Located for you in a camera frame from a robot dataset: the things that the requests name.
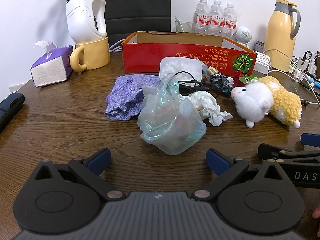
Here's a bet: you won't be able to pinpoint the white round speaker figure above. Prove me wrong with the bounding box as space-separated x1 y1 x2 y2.
234 26 252 48

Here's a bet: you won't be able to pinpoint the black wired earphones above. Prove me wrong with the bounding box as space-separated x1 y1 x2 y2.
175 71 232 98

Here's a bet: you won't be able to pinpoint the iridescent plastic bag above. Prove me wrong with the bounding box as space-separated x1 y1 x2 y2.
137 73 207 155

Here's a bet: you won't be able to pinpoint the red cardboard box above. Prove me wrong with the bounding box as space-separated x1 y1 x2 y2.
121 31 258 77

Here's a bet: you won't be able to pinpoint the red artificial flower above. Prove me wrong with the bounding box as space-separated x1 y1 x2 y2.
234 70 259 87

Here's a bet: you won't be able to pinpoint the yellow mug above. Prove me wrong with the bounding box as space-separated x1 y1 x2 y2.
69 36 111 72

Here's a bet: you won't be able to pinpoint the white detergent bottle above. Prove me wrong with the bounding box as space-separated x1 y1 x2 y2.
65 0 107 44

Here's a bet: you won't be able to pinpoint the white tissue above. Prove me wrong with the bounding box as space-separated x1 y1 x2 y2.
180 91 233 127

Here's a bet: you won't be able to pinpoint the white power strip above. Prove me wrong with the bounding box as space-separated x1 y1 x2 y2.
289 51 320 80

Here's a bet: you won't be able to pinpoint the purple cloth pouch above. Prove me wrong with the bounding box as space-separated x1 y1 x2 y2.
105 75 160 121

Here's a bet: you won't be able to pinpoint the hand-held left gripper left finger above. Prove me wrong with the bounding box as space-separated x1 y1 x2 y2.
34 148 125 202

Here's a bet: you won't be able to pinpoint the glass cup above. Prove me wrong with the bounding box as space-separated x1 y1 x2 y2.
175 21 194 33

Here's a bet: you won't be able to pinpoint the dark blue case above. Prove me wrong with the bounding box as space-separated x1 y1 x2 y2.
0 93 25 133

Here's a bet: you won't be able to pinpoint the yellow thermos jug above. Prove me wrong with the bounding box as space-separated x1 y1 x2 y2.
263 0 301 72

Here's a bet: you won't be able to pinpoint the purple tissue pack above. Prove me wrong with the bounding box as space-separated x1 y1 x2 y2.
30 40 73 88

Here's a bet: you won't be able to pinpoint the white and yellow plush sheep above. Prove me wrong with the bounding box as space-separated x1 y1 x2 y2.
230 76 302 128

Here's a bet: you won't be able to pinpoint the clear water bottle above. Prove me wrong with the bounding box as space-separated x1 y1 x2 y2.
194 0 212 34
210 0 225 37
224 3 238 39

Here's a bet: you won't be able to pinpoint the white cotton swab box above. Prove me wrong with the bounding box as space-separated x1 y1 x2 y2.
159 57 203 87

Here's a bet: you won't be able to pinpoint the lilac charging cable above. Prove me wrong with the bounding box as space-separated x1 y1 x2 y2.
109 39 125 53

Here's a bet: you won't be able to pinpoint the black snack wrapper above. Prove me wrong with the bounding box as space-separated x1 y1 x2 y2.
209 72 234 93

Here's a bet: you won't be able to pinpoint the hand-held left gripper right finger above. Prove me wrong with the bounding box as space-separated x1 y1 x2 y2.
192 149 285 202

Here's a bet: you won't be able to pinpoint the white cable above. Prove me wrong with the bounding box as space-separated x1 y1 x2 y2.
265 49 320 105

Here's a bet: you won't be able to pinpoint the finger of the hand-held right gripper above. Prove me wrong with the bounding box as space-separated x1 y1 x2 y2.
258 143 320 161
301 133 320 148

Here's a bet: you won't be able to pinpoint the white power adapter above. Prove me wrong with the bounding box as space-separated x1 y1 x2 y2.
254 51 272 74

